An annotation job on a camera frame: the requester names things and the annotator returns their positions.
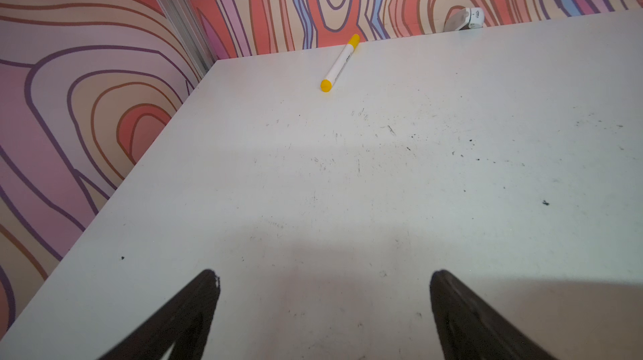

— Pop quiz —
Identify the white yellow marker pen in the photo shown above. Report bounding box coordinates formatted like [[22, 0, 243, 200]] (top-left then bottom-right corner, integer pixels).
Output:
[[320, 33, 360, 93]]

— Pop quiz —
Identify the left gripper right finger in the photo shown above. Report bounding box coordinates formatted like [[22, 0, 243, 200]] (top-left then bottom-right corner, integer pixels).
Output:
[[430, 270, 553, 359]]

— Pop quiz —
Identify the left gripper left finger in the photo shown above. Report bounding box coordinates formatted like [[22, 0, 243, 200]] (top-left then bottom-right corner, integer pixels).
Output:
[[102, 270, 221, 359]]

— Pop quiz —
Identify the small white cube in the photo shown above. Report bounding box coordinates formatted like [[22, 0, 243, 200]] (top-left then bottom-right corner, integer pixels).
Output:
[[444, 8, 485, 32]]

